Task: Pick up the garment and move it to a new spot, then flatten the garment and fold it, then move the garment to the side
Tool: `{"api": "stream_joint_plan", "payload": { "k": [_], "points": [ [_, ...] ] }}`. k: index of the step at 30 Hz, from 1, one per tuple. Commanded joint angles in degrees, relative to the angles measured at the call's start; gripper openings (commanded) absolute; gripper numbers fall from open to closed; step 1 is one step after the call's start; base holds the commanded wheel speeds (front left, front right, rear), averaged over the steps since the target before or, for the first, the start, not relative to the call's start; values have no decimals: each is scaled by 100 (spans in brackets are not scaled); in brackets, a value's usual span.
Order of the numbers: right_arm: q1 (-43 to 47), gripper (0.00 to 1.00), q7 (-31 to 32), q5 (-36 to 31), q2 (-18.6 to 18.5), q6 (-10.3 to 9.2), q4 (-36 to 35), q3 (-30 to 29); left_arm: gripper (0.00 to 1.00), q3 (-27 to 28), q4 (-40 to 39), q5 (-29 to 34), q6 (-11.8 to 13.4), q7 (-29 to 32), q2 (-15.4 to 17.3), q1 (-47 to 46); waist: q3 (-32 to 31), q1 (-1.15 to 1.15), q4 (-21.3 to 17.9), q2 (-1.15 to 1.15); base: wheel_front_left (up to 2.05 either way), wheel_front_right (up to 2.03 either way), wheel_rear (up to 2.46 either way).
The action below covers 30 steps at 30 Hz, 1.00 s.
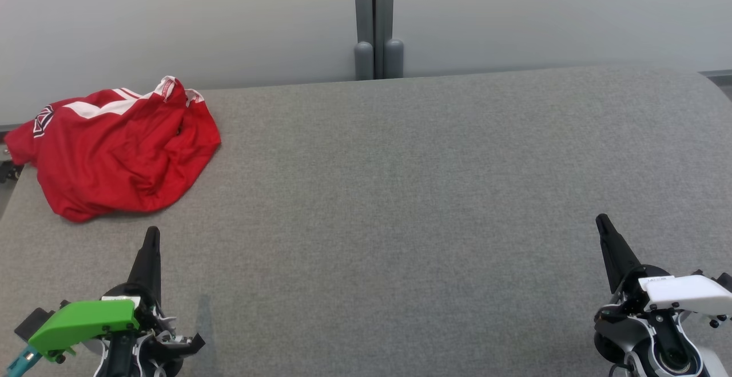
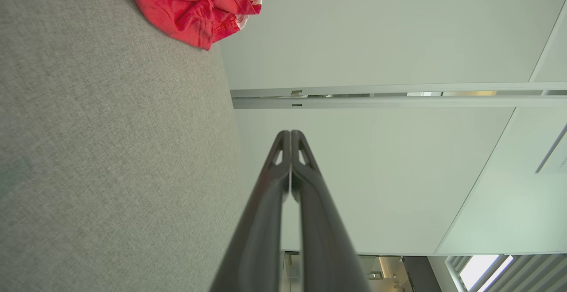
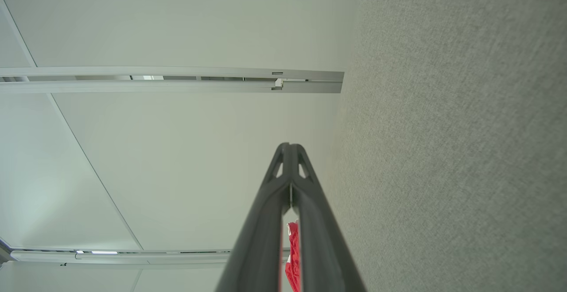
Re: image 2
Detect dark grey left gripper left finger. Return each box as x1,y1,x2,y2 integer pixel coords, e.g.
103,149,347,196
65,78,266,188
208,130,292,292

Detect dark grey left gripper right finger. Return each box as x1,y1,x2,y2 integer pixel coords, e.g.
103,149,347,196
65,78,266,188
291,130,371,292

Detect red shorts with white stripe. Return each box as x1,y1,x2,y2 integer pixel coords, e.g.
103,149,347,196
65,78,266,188
129,0,242,51

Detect window with grey slats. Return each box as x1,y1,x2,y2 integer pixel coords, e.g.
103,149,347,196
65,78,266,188
445,254,567,292

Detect grey metal partition post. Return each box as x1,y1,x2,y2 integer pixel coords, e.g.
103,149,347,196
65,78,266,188
230,82,567,109

